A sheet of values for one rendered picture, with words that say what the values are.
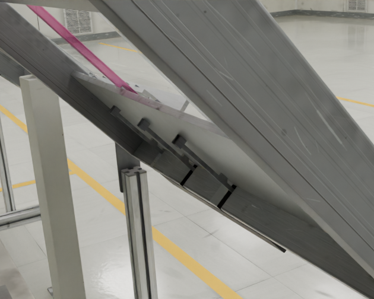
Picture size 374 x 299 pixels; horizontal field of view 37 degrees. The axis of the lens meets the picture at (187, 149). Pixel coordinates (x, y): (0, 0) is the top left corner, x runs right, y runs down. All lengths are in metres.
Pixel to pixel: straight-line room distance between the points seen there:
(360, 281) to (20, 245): 1.87
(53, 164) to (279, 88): 0.95
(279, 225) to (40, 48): 0.49
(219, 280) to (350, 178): 1.59
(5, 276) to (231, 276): 1.23
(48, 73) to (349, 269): 0.59
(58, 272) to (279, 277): 0.88
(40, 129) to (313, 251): 0.71
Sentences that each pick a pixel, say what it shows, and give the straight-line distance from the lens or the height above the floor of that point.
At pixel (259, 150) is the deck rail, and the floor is 0.92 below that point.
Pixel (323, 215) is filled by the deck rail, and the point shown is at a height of 0.86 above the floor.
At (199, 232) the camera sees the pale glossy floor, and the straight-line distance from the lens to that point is 2.28.
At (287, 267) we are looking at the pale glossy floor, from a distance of 2.03.
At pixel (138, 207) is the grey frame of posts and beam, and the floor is 0.57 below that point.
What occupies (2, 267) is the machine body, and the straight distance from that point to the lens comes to 0.88.
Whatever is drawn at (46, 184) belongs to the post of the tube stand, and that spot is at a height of 0.59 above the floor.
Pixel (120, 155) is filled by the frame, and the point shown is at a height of 0.67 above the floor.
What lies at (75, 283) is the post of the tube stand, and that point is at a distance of 1.37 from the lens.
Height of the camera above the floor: 1.02
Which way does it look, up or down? 18 degrees down
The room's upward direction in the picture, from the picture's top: 4 degrees counter-clockwise
